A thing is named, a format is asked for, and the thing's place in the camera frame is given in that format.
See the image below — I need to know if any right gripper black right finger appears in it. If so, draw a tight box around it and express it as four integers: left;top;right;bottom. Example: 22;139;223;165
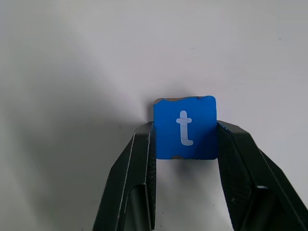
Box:
216;121;308;231

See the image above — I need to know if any blue letter tile t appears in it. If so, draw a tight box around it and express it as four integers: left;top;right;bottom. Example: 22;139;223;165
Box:
153;95;219;161

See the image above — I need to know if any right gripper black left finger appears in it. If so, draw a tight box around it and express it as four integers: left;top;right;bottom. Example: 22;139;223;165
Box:
92;121;158;231

